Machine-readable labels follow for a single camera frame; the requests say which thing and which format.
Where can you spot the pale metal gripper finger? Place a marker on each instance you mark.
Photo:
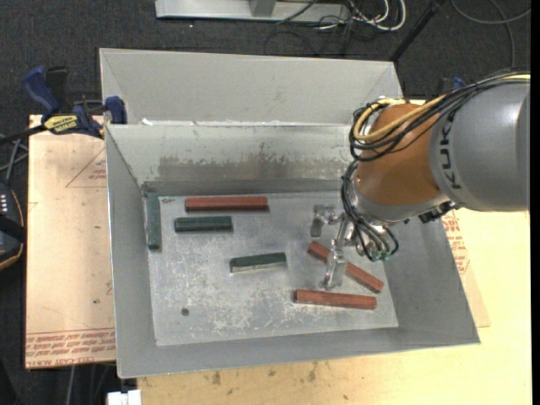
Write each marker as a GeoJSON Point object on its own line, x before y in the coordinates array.
{"type": "Point", "coordinates": [335, 270]}
{"type": "Point", "coordinates": [317, 223]}

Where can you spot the red-brown flat block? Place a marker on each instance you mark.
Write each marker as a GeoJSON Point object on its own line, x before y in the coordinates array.
{"type": "Point", "coordinates": [225, 203]}
{"type": "Point", "coordinates": [363, 277]}
{"type": "Point", "coordinates": [335, 299]}

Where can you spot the dark green flat block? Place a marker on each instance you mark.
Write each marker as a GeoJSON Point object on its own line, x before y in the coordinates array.
{"type": "Point", "coordinates": [202, 224]}
{"type": "Point", "coordinates": [257, 262]}
{"type": "Point", "coordinates": [154, 224]}

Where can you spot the grey metal bin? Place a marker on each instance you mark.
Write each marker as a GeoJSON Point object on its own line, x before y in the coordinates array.
{"type": "Point", "coordinates": [253, 310]}

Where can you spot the brown cardboard board red print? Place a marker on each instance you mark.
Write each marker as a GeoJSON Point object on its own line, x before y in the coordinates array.
{"type": "Point", "coordinates": [67, 247]}

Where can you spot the black cylinder on white bracket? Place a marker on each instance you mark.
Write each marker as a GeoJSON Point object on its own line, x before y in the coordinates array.
{"type": "Point", "coordinates": [434, 213]}

